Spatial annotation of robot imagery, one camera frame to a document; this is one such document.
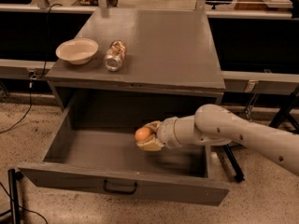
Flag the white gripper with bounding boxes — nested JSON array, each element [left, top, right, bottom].
[[136, 117, 182, 151]]

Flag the orange fruit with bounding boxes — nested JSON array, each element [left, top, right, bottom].
[[135, 127, 152, 142]]

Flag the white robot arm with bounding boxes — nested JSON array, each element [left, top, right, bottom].
[[135, 105, 299, 175]]

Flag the open grey top drawer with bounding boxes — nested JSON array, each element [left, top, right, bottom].
[[19, 90, 229, 205]]

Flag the grey cabinet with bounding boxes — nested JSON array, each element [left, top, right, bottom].
[[45, 8, 226, 133]]

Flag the silver can lying down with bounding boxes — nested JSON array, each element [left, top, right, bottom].
[[104, 40, 127, 72]]

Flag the white bowl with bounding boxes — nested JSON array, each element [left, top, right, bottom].
[[56, 38, 98, 65]]

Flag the black stand leg right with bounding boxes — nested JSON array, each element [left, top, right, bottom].
[[233, 85, 299, 175]]

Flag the black stand lower left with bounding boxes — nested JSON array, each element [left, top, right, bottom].
[[0, 168, 50, 224]]

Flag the black drawer handle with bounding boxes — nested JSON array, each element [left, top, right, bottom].
[[103, 179, 138, 195]]

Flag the black cable on left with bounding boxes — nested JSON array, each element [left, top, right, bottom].
[[0, 3, 64, 135]]

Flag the grey bench rail right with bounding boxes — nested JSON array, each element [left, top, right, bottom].
[[222, 71, 299, 95]]

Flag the grey bench rail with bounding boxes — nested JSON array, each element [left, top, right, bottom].
[[0, 59, 54, 80], [222, 71, 299, 95]]

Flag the grey bench rail left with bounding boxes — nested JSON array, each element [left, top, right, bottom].
[[0, 59, 54, 80]]

